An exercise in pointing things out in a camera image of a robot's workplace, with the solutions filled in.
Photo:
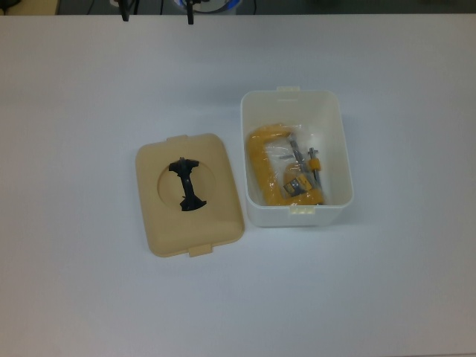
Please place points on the clear plastic bag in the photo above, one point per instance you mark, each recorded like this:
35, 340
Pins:
308, 137

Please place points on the yellow clamp tool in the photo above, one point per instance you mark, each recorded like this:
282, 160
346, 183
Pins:
256, 160

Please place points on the white plastic tool case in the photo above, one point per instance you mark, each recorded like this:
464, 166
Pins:
297, 106

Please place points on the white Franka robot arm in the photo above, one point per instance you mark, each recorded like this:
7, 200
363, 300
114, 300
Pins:
223, 7

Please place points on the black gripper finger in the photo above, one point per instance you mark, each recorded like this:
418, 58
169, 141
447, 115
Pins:
190, 15
125, 13

